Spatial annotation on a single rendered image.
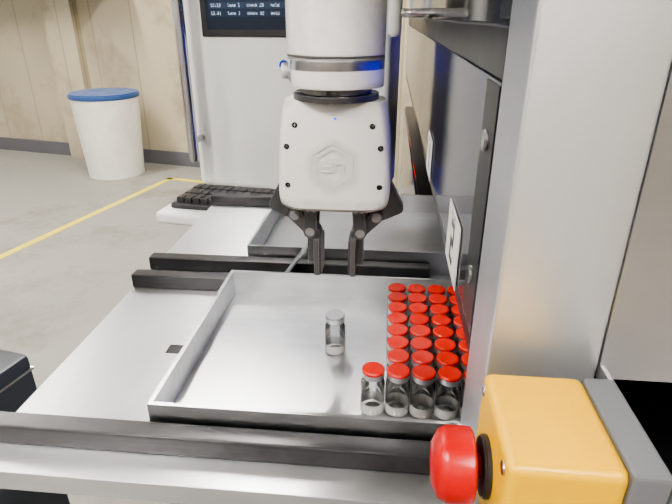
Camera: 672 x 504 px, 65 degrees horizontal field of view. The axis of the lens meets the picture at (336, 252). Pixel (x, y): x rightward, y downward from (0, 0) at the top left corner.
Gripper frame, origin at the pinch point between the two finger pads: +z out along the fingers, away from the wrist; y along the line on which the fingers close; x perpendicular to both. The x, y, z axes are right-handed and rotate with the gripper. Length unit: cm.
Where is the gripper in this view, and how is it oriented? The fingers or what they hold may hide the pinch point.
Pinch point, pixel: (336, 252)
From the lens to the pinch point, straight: 52.8
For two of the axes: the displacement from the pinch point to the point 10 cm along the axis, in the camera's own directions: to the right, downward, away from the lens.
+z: 0.0, 9.1, 4.1
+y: 10.0, 0.4, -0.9
